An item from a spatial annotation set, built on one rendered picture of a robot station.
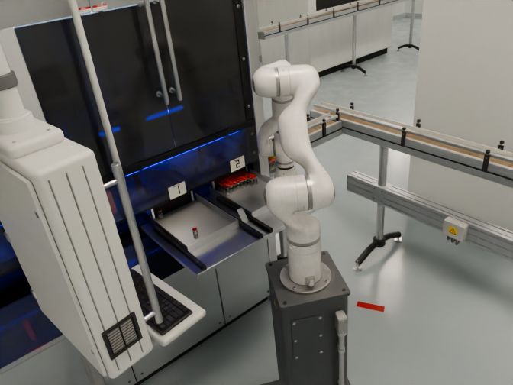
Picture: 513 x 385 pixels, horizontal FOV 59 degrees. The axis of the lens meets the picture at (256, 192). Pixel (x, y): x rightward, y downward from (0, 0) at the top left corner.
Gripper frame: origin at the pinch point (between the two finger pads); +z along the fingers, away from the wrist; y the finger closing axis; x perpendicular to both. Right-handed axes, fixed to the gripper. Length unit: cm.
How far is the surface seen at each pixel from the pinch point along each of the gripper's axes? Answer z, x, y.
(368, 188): 41, -20, -85
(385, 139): 3, -7, -83
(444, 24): -48, -14, -144
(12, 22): -89, -27, 84
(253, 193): 4.0, -18.7, 5.6
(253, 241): 4.6, 11.6, 30.3
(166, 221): 4, -30, 48
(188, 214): 4.1, -27.3, 38.1
